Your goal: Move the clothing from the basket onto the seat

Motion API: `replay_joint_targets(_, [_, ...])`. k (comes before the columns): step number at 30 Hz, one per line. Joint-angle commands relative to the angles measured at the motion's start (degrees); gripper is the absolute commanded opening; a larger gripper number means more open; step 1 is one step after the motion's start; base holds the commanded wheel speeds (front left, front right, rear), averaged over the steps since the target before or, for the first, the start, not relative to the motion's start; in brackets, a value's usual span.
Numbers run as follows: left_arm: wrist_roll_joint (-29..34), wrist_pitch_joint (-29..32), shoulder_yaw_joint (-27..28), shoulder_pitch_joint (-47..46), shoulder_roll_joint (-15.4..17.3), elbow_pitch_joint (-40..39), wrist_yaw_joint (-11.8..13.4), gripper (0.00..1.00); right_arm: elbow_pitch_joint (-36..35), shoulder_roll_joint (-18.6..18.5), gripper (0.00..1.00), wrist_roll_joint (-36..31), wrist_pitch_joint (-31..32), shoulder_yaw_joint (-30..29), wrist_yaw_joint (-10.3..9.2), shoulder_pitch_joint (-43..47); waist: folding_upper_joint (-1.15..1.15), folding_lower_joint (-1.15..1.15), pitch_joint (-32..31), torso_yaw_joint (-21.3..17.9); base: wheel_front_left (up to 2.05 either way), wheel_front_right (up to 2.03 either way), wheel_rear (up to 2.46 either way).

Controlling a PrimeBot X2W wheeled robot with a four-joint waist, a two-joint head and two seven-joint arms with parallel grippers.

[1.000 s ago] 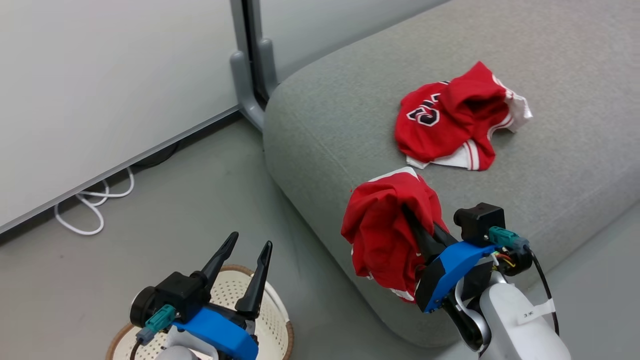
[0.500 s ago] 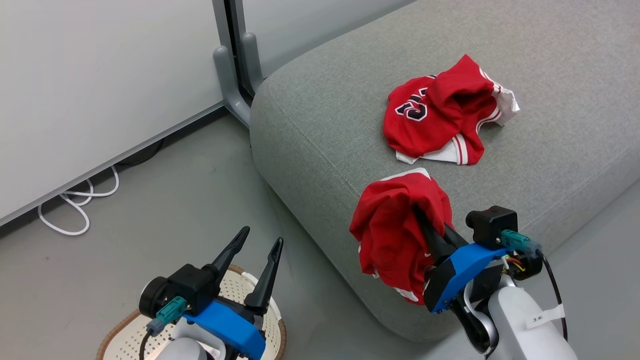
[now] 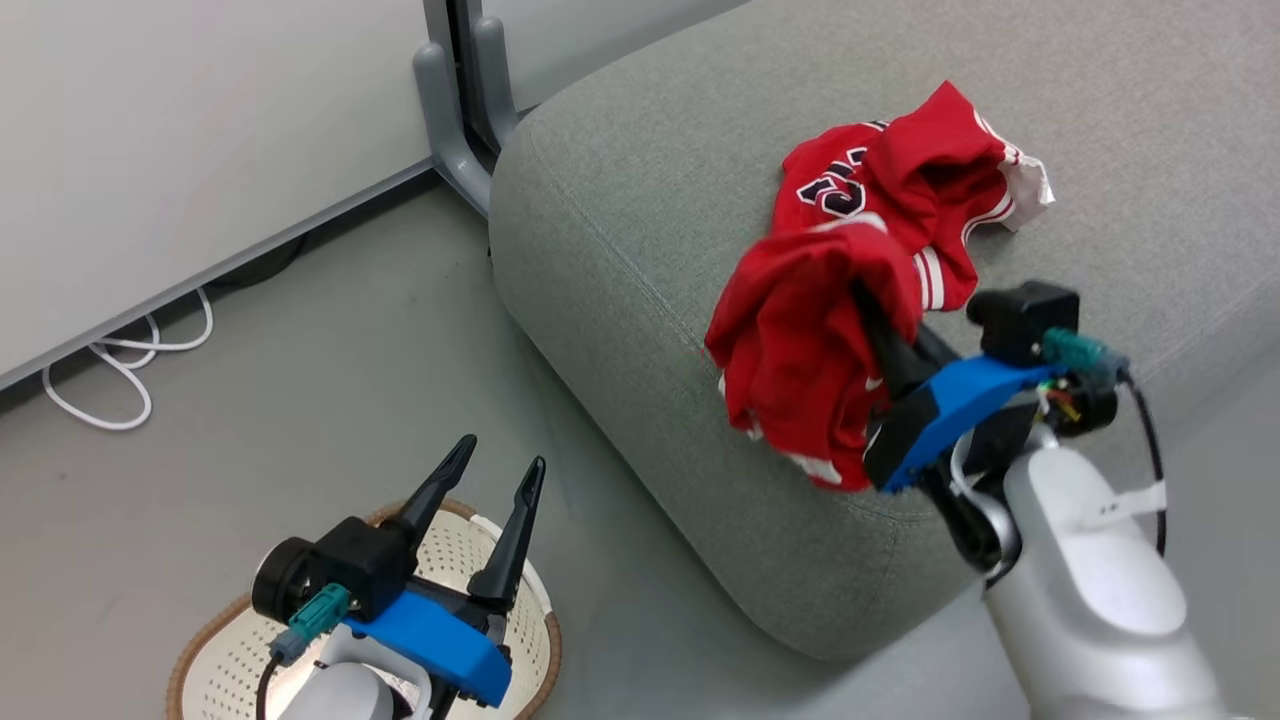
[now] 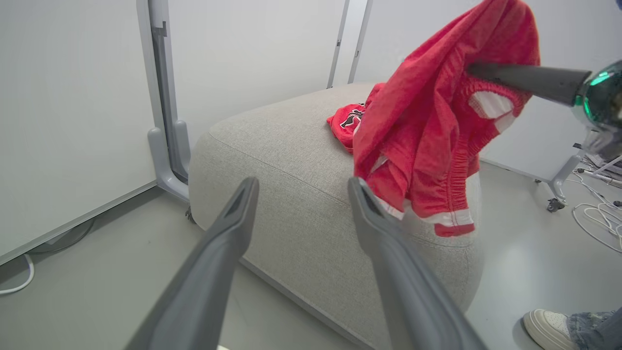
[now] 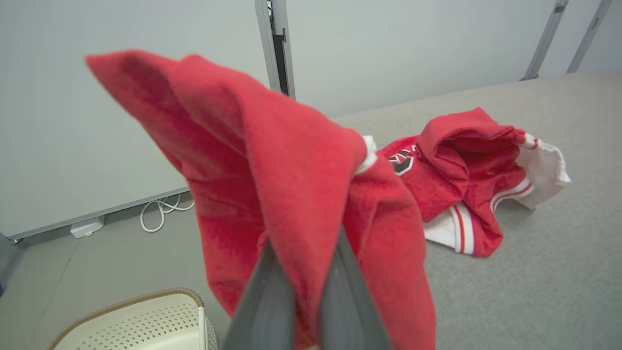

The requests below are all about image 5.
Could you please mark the grey metal post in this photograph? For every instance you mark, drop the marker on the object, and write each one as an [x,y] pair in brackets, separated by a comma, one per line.
[588,36]
[544,39]

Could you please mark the red fleece garment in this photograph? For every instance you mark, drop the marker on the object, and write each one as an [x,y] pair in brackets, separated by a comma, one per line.
[272,160]

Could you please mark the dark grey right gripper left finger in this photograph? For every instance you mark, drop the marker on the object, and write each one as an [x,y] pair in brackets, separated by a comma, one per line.
[267,316]

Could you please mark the grey partition foot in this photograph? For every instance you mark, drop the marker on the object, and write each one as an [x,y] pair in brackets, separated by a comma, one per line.
[5,257]

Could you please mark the cream perforated laundry basket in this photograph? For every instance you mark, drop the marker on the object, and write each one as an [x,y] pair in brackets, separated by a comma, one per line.
[146,325]

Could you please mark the wide white partition panel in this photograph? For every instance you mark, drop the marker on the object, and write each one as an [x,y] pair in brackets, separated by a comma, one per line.
[48,121]

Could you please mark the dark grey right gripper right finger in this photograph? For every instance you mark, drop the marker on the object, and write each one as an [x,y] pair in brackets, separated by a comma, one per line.
[347,316]

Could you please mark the red white sports jersey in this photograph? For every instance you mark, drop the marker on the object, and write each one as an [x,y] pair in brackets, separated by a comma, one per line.
[452,184]

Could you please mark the narrow white partition panel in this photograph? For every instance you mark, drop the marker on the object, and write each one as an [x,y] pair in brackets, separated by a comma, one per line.
[413,48]

